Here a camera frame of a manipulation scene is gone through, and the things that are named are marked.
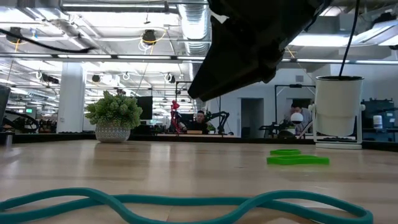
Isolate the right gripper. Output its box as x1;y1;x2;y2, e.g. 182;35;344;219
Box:
188;0;332;102

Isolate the green rubber band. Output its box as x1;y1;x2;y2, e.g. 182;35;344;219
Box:
269;148;302;156
266;154;330;166

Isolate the teal rubber band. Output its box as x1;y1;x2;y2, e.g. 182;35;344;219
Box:
0;187;374;224

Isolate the person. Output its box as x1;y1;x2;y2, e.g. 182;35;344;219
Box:
183;110;212;134
284;101;314;136

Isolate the red desk lamp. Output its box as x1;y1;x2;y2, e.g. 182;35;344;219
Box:
170;100;183;134

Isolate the white globe lamp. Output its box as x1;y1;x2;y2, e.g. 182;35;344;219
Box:
290;112;304;125

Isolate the black monitor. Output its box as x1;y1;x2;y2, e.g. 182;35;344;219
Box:
136;96;154;121

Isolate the overhead LED light bar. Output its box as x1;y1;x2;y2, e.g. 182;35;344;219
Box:
0;53;398;65

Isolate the green plant in patterned pot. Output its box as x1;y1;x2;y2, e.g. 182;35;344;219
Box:
84;90;144;144

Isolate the white cylindrical container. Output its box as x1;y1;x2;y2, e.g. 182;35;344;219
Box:
310;75;365;151

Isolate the white pillar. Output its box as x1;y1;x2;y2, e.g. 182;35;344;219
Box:
57;61;86;134

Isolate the blue cabinet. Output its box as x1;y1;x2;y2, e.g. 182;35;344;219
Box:
361;98;398;142

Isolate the black background rig frame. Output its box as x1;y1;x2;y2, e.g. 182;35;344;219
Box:
175;80;222;136
274;83;317;138

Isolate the silver ventilation duct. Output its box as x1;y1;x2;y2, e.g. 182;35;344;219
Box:
176;0;215;57

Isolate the black ceiling-mounted camera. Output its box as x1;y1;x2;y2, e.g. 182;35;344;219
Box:
142;29;157;46
5;26;23;44

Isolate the right arm black supply cable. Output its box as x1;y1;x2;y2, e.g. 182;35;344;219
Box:
338;0;361;77

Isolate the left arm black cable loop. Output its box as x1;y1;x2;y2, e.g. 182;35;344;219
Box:
0;27;96;54

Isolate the black metal table frame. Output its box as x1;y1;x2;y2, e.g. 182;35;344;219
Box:
0;132;398;152

